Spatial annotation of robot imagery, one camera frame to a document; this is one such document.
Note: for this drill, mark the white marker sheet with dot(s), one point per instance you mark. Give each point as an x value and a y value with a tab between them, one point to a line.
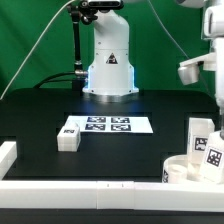
111	124

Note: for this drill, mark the white front fence rail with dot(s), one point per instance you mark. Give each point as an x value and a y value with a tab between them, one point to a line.
111	195

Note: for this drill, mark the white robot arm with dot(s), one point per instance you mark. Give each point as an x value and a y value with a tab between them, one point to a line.
111	74

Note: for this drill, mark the white fence rail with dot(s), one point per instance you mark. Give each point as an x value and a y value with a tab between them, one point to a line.
8	155
111	195

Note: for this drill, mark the white left fence rail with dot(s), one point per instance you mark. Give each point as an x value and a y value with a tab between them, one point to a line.
8	155

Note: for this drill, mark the black camera stand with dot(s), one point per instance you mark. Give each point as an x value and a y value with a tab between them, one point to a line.
85	12

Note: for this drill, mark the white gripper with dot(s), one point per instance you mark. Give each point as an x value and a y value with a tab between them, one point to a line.
219	79

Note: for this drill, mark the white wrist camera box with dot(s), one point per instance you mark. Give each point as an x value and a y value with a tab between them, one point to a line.
189	70

